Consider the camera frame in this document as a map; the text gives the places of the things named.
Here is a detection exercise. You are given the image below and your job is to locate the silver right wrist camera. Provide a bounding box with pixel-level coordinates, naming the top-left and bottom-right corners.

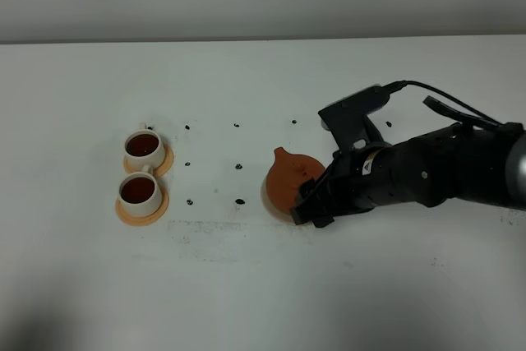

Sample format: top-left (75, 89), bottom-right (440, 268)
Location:
top-left (318, 85), bottom-right (390, 151)

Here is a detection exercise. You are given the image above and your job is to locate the orange coaster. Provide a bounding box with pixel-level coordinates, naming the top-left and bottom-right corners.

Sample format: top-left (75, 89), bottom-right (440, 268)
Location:
top-left (115, 186), bottom-right (169, 227)
top-left (123, 143), bottom-right (174, 178)

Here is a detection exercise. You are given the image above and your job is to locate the far white teacup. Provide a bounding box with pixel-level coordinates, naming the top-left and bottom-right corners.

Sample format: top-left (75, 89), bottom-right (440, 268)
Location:
top-left (124, 123), bottom-right (166, 171)

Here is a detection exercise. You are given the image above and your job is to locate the white teacup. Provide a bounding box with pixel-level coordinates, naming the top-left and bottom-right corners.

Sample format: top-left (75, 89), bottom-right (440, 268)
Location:
top-left (118, 165), bottom-right (162, 218)
top-left (124, 123), bottom-right (166, 171)

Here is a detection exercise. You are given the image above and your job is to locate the brown clay teapot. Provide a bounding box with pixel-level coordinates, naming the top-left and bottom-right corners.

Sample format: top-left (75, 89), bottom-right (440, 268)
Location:
top-left (265, 147), bottom-right (325, 215)

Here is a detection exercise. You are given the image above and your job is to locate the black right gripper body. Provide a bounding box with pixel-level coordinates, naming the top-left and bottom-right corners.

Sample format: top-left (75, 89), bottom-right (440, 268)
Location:
top-left (316, 143), bottom-right (415, 219)

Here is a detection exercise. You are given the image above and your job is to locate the far orange coaster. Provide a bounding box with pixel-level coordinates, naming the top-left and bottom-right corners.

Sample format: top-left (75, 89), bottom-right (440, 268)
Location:
top-left (123, 143), bottom-right (174, 178)

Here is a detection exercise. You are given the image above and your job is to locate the near white teacup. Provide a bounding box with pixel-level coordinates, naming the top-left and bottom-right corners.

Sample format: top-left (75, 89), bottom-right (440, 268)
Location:
top-left (118, 165), bottom-right (162, 218)

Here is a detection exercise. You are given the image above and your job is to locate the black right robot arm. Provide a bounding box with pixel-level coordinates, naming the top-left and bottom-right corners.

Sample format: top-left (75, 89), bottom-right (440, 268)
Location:
top-left (290, 122), bottom-right (525, 228)

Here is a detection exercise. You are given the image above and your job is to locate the beige round teapot saucer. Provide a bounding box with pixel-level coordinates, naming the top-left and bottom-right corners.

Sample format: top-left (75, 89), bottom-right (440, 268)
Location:
top-left (261, 178), bottom-right (295, 226)

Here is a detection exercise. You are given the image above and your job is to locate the near orange coaster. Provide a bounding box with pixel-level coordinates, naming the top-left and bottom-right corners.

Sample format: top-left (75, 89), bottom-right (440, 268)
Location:
top-left (115, 186), bottom-right (169, 227)

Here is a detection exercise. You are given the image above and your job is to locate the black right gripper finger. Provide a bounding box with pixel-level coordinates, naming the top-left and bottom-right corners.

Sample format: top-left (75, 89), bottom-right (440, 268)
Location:
top-left (290, 188), bottom-right (335, 228)
top-left (298, 178), bottom-right (316, 199)

